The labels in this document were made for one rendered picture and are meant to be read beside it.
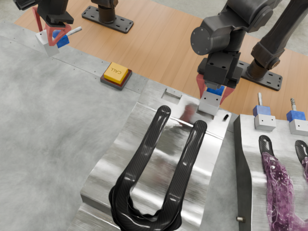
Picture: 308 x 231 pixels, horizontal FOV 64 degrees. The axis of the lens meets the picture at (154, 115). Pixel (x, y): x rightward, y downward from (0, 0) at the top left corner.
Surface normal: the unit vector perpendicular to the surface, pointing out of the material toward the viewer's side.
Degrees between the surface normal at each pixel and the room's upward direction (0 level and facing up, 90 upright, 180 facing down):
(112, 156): 28
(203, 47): 77
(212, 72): 71
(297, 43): 0
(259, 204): 15
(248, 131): 0
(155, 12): 0
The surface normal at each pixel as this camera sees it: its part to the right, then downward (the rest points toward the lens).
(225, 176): 0.09, -0.48
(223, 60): 0.10, -0.77
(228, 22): 0.28, -0.57
